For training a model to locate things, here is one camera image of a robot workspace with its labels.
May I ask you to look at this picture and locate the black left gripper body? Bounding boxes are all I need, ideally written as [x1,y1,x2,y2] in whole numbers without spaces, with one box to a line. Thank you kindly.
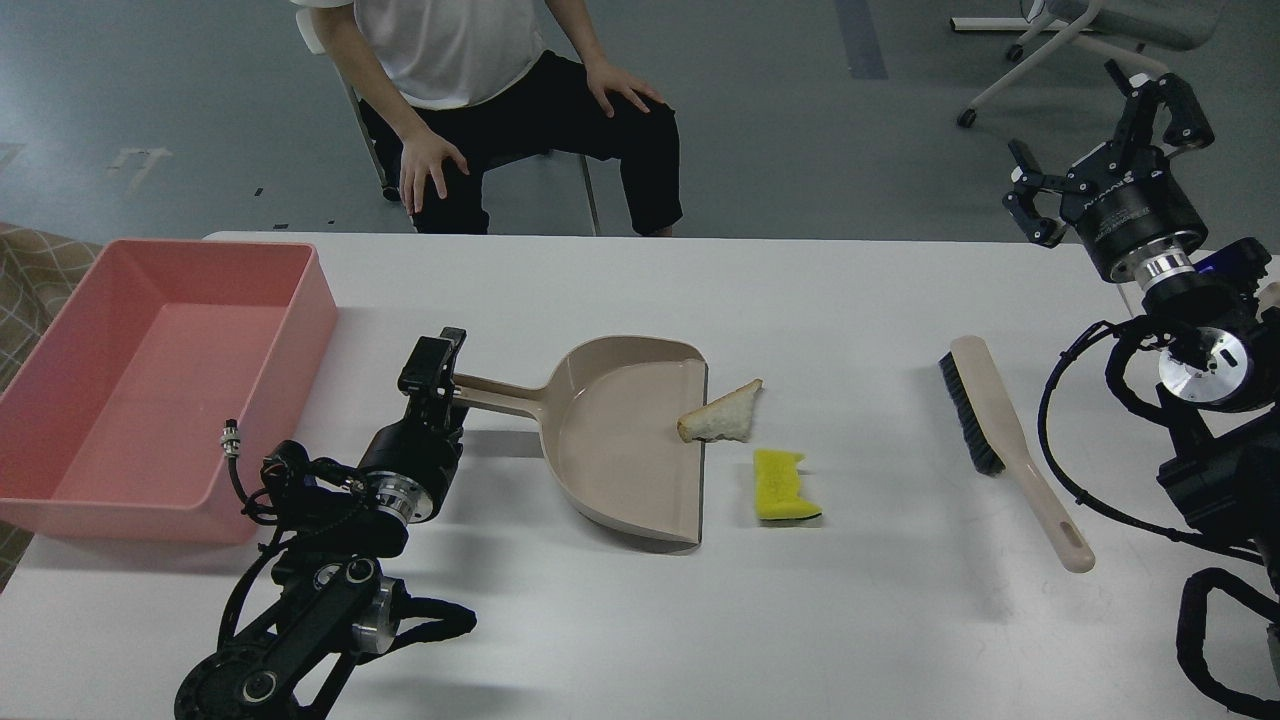
[358,395,467,525]

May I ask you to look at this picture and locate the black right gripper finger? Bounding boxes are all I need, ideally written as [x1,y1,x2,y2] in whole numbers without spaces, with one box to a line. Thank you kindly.
[1105,60,1216,161]
[1004,138,1085,249]

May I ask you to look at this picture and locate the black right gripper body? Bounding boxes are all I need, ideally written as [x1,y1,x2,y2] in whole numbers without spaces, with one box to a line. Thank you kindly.
[1062,143,1208,284]

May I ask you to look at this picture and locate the beige plastic dustpan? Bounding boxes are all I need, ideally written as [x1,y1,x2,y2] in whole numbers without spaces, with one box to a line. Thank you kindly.
[454,336,708,544]

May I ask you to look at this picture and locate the beige hand brush black bristles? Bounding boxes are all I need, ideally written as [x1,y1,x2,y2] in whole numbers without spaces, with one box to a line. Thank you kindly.
[938,334,1096,574]

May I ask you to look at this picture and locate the triangular bread slice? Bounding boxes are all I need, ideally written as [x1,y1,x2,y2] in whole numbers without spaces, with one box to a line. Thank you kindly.
[676,378,764,442]

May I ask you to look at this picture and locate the yellow green sponge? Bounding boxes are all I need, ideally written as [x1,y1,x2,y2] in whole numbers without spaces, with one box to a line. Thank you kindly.
[753,448,823,521]

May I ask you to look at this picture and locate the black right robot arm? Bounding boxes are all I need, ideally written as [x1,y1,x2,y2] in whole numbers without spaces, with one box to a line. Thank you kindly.
[1004,60,1279,585]

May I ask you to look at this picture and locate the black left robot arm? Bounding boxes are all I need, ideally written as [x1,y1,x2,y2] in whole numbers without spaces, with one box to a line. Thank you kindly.
[173,327,476,719]

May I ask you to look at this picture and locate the pink plastic bin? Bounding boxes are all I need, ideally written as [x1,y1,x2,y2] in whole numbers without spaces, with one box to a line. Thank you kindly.
[1,240,338,544]

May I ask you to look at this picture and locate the white office chair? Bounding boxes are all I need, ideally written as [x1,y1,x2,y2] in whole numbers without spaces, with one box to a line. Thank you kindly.
[951,1,1226,129]

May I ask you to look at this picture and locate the beige stone block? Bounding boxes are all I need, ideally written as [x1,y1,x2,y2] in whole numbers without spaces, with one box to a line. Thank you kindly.
[1256,281,1280,320]

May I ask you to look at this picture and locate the seated person white shirt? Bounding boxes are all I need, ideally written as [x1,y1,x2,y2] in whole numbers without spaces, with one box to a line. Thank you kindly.
[302,1,684,237]

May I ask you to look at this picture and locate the beige patterned cloth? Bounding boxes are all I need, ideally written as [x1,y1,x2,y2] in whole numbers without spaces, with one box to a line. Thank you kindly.
[0,222,105,591]

